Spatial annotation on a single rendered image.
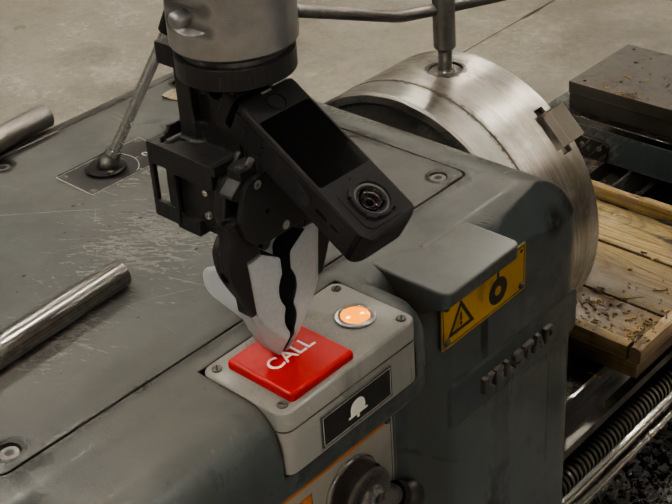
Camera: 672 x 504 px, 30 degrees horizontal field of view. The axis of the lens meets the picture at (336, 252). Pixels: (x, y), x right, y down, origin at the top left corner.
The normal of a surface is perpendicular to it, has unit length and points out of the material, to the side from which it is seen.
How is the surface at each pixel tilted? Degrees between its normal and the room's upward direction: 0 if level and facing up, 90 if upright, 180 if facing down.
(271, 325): 90
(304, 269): 90
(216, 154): 0
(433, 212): 0
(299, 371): 0
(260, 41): 90
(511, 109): 30
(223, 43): 90
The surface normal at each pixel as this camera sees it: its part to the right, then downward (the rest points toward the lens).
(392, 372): 0.74, 0.32
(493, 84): 0.18, -0.69
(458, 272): -0.06, -0.84
